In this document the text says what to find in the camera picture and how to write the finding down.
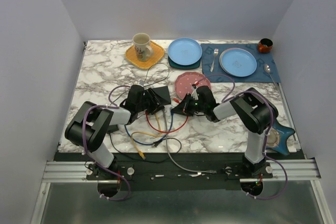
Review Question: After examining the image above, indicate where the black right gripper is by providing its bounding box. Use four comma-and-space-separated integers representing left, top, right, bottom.
172, 93, 206, 116

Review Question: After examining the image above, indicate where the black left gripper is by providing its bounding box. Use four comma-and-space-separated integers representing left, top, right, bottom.
136, 88, 169, 115

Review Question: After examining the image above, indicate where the red ethernet cable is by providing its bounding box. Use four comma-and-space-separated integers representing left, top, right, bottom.
144, 98, 188, 133

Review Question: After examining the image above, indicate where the dark grey network switch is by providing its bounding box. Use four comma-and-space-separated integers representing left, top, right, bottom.
152, 86, 171, 105

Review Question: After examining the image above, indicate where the blue ethernet cable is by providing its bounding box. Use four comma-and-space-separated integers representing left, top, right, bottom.
124, 112, 175, 147

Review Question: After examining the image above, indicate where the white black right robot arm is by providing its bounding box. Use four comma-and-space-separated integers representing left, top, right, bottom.
171, 86, 278, 178

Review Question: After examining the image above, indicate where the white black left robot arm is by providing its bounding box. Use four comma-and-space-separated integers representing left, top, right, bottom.
65, 85, 171, 179

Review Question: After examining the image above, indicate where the pink dotted plate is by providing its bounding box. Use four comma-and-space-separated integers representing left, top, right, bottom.
174, 71, 211, 100

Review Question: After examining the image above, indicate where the black power adapter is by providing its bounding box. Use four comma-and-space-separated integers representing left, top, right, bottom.
107, 125, 119, 134

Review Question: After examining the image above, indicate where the dark teal coaster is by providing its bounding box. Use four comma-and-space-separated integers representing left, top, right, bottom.
168, 57, 201, 70

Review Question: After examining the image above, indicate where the beige floral mug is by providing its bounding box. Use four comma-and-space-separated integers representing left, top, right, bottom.
132, 33, 154, 62

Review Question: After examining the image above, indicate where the blue cloth placemat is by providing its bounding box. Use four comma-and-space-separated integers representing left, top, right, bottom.
201, 44, 281, 83

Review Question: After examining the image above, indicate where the yellow woven coaster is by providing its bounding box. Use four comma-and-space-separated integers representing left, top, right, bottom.
124, 41, 165, 70

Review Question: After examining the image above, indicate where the blue plate on placemat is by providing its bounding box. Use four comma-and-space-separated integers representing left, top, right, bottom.
219, 48, 257, 77

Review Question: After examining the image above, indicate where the silver fork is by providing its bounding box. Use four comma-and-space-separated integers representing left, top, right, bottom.
210, 48, 219, 72

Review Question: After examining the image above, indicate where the light blue plate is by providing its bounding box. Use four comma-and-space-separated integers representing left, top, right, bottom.
167, 38, 202, 66

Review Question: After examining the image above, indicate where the silver spoon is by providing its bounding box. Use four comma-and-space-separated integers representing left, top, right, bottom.
264, 64, 277, 86

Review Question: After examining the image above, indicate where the blue star-shaped dish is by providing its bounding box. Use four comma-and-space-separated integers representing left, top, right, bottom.
266, 120, 295, 156

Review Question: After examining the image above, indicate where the small red-brown bowl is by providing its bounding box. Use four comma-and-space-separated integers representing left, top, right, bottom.
257, 38, 273, 54

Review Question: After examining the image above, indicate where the black power cord with plug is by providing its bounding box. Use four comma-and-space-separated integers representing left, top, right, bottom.
109, 62, 182, 155

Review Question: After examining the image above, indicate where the yellow ethernet cable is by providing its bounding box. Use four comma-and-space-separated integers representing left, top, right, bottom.
130, 113, 163, 160

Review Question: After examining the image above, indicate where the grey ethernet cable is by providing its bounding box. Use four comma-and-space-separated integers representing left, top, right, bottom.
162, 108, 217, 175

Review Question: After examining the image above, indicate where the aluminium rail frame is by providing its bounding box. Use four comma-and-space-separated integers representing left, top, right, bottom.
43, 152, 321, 183

